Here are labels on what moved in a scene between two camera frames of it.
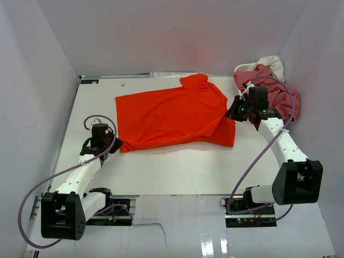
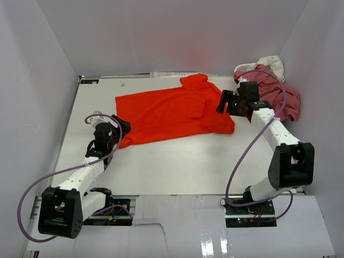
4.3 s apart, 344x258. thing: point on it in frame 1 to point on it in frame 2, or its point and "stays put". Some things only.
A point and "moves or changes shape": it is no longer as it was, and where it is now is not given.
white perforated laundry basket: x=244 y=67 stays put
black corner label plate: x=89 y=81 stays put
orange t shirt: x=194 y=112 moves or changes shape
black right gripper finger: x=232 y=112 to x=226 y=95
